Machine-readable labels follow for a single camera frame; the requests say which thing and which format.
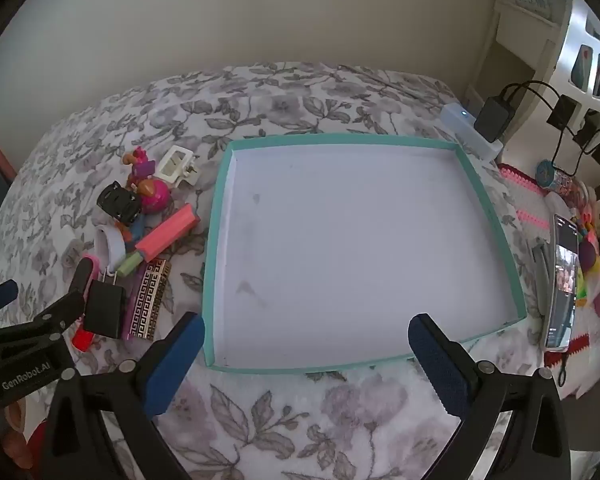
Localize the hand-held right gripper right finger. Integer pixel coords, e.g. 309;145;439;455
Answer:
408;313;573;480

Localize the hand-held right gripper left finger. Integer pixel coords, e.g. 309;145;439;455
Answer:
40;311;207;480

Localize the black binder clip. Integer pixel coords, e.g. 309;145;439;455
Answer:
82;269;127;341

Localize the gold black patterned case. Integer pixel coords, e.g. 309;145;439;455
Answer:
124;259;172;342

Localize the green highlighter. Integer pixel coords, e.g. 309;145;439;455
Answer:
114;252;146;277

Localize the white tape roll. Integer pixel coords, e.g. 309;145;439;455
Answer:
94;225;127;267

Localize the blue orange small toy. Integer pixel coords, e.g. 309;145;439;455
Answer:
116;220;146;251

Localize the salmon pink rectangular bar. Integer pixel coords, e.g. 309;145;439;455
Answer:
134;203;201;262

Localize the pink orange toy figure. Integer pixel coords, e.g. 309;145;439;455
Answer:
121;146;173;213

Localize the teal shallow cardboard box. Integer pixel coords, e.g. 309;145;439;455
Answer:
201;133;527;374

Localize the person's red clothing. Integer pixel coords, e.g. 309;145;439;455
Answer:
27;420;51;466

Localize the smartphone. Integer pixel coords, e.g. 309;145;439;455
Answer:
544;213;580;352

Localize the white hair claw clip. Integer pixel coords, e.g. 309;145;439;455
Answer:
153;145;202;186

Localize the pile of colourful toys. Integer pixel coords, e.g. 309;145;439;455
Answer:
497;162;600;361
572;205;600;306

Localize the round tin with blue lid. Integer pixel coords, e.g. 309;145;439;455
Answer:
536;158;576;193

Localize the white power strip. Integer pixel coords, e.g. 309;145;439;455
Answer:
440;103;504;161

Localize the floral blanket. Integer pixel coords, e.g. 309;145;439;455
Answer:
0;62;546;480

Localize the white wooden furniture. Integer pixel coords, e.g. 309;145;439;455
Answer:
462;0;566;111

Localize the white shelf with photos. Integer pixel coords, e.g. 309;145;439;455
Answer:
545;0;600;186

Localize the black cable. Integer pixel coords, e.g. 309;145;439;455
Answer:
499;80;563;111

